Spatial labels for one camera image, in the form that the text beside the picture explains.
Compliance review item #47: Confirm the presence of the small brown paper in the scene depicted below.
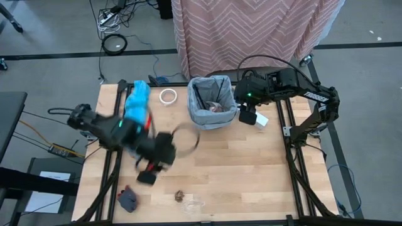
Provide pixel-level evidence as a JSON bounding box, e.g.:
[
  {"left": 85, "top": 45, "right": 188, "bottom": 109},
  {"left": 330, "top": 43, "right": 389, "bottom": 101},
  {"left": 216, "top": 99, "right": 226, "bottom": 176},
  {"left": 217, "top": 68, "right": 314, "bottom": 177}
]
[{"left": 174, "top": 189, "right": 187, "bottom": 203}]

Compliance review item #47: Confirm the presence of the white power strip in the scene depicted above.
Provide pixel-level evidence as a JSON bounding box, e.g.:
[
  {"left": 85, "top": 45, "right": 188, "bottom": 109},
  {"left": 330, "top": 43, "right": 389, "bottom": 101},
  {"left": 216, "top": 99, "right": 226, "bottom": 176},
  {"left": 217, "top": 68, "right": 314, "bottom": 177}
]
[{"left": 97, "top": 11, "right": 122, "bottom": 34}]

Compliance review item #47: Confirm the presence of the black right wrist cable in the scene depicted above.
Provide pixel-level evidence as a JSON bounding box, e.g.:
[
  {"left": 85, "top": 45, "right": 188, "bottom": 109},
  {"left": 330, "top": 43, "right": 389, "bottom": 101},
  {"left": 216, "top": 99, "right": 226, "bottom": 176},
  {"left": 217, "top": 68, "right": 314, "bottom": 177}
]
[{"left": 236, "top": 54, "right": 318, "bottom": 86}]

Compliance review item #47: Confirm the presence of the dark grey desk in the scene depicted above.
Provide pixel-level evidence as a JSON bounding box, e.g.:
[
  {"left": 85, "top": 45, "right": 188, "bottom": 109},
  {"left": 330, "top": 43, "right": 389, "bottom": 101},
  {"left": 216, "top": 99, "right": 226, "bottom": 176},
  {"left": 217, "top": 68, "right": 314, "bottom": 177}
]
[{"left": 0, "top": 90, "right": 28, "bottom": 164}]

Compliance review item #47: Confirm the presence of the rack caster wheel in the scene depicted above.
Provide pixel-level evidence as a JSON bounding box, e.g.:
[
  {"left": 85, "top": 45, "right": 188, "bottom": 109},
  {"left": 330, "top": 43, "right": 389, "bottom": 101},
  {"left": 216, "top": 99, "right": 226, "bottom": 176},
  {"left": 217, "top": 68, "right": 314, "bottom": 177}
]
[{"left": 299, "top": 53, "right": 315, "bottom": 68}]

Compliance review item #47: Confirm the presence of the red plastic tag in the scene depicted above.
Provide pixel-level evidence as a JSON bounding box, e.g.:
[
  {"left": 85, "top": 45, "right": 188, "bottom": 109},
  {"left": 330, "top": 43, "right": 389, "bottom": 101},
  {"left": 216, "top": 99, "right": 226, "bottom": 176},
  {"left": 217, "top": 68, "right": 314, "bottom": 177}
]
[{"left": 143, "top": 113, "right": 154, "bottom": 132}]

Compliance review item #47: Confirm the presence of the coiled black cable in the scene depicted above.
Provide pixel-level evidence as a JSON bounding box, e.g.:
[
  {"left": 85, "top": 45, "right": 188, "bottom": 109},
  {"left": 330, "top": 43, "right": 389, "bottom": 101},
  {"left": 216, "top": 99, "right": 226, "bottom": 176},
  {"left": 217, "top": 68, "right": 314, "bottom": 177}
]
[{"left": 100, "top": 33, "right": 129, "bottom": 57}]

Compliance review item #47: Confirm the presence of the yellow floor cable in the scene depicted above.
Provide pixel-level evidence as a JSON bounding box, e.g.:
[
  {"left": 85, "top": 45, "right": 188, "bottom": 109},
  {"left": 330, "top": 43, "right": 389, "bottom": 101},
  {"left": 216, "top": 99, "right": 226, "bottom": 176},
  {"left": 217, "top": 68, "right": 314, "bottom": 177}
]
[{"left": 18, "top": 119, "right": 85, "bottom": 157}]

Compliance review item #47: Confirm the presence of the clear plastic bag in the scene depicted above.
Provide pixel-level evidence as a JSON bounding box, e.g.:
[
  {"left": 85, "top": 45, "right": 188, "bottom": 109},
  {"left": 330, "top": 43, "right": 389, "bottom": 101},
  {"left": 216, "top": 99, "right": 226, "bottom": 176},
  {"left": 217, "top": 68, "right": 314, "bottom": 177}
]
[{"left": 181, "top": 196, "right": 206, "bottom": 215}]

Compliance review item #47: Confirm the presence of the black floor box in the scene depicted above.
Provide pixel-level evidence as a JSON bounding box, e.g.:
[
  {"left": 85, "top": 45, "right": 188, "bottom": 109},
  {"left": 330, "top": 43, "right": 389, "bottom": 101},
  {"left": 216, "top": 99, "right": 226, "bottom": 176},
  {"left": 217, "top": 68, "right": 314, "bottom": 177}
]
[{"left": 156, "top": 0, "right": 174, "bottom": 20}]

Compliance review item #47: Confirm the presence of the white wrapper with dark patch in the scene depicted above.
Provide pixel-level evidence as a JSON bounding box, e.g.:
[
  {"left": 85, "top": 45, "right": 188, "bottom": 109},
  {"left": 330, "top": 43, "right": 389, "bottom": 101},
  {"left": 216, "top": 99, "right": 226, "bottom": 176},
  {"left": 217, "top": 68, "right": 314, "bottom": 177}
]
[{"left": 206, "top": 100, "right": 226, "bottom": 114}]

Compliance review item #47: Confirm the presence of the dark floor board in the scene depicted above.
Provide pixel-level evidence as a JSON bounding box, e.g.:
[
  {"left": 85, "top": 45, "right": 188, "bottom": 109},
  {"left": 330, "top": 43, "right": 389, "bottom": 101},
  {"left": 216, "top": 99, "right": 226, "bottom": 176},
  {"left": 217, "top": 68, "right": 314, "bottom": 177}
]
[{"left": 15, "top": 156, "right": 85, "bottom": 220}]

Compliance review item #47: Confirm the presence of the blue plastic bag roll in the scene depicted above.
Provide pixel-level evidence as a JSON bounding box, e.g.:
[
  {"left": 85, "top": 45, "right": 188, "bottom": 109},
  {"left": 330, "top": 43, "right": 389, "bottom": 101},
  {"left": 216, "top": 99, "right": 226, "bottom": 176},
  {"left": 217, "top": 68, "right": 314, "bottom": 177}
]
[{"left": 123, "top": 79, "right": 152, "bottom": 127}]

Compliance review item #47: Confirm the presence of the grey plastic trash bag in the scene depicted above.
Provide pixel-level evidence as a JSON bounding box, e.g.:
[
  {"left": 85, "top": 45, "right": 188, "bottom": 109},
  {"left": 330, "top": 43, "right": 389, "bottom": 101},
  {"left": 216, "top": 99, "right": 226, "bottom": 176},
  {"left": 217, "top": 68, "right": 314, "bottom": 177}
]
[{"left": 187, "top": 74, "right": 239, "bottom": 131}]

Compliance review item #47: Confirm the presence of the looped blue floor cable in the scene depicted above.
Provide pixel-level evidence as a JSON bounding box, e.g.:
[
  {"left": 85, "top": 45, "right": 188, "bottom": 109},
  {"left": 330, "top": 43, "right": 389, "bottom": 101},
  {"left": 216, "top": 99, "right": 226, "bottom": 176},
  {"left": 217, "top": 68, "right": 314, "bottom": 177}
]
[{"left": 327, "top": 163, "right": 362, "bottom": 218}]

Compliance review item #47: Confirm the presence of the white tape roll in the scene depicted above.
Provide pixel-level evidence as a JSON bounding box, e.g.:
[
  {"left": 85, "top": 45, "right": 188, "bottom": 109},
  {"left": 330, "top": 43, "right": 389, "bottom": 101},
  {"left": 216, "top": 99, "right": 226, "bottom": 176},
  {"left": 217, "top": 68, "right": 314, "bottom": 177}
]
[{"left": 158, "top": 88, "right": 178, "bottom": 107}]

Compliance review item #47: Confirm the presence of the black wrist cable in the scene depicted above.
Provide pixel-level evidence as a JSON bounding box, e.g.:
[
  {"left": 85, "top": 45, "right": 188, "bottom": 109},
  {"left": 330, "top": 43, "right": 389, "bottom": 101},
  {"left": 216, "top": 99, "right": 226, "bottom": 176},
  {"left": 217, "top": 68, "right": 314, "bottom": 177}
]
[
  {"left": 236, "top": 54, "right": 318, "bottom": 86},
  {"left": 169, "top": 121, "right": 202, "bottom": 158}
]

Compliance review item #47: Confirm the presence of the black chair leg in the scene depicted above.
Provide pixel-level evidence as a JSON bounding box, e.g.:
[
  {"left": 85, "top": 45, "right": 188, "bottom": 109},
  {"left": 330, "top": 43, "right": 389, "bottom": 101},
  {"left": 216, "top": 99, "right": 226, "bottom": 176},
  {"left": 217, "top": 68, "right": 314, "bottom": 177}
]
[{"left": 0, "top": 3, "right": 24, "bottom": 34}]

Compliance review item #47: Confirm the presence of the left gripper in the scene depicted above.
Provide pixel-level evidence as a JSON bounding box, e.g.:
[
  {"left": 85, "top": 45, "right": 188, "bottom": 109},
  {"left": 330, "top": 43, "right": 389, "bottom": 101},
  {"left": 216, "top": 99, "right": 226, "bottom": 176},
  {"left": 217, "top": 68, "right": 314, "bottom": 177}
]
[{"left": 134, "top": 131, "right": 177, "bottom": 186}]

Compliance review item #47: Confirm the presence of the thin blue floor cable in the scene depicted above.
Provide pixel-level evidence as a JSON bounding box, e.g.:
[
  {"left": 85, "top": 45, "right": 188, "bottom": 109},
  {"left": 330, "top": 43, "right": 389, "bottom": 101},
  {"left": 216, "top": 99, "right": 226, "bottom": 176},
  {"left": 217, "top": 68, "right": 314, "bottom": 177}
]
[{"left": 125, "top": 33, "right": 183, "bottom": 85}]

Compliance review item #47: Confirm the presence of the black desk beam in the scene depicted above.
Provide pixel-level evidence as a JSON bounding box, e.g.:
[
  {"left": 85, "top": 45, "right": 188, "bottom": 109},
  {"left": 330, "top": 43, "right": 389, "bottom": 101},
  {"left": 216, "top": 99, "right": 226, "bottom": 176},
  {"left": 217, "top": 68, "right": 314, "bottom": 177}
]
[{"left": 0, "top": 166, "right": 79, "bottom": 198}]

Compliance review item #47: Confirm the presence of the white paper sheet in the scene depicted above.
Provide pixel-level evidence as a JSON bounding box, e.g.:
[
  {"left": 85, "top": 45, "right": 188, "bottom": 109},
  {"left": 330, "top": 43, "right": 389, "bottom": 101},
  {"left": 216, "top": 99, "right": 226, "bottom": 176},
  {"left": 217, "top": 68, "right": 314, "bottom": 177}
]
[{"left": 24, "top": 170, "right": 72, "bottom": 215}]

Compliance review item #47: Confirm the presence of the pink chevron blanket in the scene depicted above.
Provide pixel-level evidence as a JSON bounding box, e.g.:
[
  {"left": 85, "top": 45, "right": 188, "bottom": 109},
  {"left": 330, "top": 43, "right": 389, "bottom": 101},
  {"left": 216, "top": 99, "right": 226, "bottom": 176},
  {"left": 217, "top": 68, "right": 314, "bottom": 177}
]
[{"left": 170, "top": 0, "right": 346, "bottom": 80}]

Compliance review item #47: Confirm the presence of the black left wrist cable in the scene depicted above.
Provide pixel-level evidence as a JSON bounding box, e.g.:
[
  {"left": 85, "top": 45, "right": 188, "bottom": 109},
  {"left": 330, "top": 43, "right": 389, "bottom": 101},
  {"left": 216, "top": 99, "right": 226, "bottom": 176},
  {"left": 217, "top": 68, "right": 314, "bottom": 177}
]
[{"left": 169, "top": 121, "right": 202, "bottom": 158}]

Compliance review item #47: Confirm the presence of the dark crumpled cloth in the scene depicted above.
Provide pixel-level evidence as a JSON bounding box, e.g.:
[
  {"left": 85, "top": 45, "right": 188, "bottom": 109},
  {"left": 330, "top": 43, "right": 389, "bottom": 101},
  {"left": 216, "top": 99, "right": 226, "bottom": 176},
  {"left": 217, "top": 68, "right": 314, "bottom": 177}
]
[{"left": 116, "top": 185, "right": 139, "bottom": 213}]

